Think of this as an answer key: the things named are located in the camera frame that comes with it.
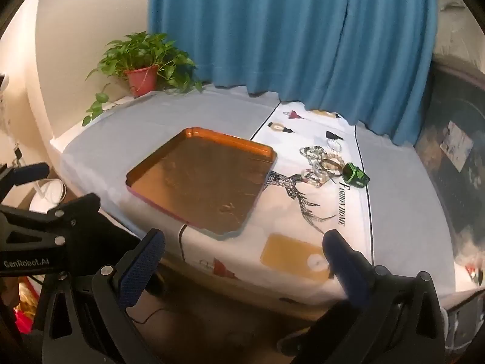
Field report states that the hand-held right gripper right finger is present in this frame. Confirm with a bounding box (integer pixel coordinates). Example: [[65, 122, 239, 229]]
[[278, 229, 450, 364]]

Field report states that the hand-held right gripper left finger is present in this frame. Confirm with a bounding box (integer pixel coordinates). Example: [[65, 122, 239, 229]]
[[32, 228, 166, 364]]

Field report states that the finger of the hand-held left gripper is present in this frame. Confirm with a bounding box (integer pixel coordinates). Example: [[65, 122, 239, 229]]
[[0, 193, 102, 253], [0, 162, 51, 202]]

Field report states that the green and black watch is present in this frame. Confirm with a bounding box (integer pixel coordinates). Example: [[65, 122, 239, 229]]
[[341, 162, 370, 188]]

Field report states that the clear crystal bracelet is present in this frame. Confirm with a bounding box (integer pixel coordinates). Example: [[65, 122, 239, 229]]
[[301, 169, 330, 188]]

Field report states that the brown wooden bangle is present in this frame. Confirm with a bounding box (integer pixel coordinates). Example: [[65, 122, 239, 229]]
[[320, 158, 345, 177]]

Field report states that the orange metal tray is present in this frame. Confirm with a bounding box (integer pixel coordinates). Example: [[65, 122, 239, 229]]
[[126, 127, 278, 240]]

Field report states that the white round stand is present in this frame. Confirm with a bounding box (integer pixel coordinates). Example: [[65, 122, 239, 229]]
[[29, 180, 67, 215]]

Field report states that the red and yellow cloth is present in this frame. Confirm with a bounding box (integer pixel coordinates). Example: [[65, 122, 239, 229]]
[[13, 277, 42, 334]]

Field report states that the green plant in red pot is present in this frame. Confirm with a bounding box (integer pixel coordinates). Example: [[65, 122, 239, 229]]
[[81, 31, 203, 127]]

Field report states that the white printed paper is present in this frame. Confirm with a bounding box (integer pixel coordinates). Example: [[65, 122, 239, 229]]
[[440, 120, 474, 173]]

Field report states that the printed white tablecloth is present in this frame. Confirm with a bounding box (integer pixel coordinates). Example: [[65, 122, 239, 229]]
[[59, 83, 457, 308]]

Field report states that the blue curtain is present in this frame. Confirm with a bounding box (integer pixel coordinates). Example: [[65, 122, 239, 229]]
[[148, 0, 440, 147]]

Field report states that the black cable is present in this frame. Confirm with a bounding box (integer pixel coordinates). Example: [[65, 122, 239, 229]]
[[127, 305, 167, 325]]

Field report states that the beaded bracelet cluster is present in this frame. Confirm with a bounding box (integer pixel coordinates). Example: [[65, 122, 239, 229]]
[[299, 145, 327, 168]]

